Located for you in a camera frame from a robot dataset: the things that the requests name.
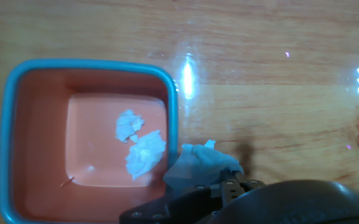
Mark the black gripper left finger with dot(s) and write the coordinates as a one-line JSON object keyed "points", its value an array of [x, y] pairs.
{"points": [[173, 205]]}

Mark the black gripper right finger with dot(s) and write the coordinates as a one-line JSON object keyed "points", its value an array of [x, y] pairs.
{"points": [[241, 186]]}

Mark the white tissue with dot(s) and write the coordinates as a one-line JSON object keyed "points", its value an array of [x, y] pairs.
{"points": [[198, 165]]}

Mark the orange trash can blue rim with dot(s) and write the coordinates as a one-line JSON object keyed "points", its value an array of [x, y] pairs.
{"points": [[42, 155]]}

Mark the large crumpled white paper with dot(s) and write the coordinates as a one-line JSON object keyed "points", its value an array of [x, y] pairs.
{"points": [[145, 152]]}

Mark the small crumpled white paper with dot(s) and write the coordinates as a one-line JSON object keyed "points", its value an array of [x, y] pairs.
{"points": [[127, 124]]}

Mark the small brown sliver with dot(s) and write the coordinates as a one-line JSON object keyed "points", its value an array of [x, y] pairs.
{"points": [[67, 182]]}

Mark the orange wooden board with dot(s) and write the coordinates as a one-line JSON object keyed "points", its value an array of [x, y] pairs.
{"points": [[260, 46]]}

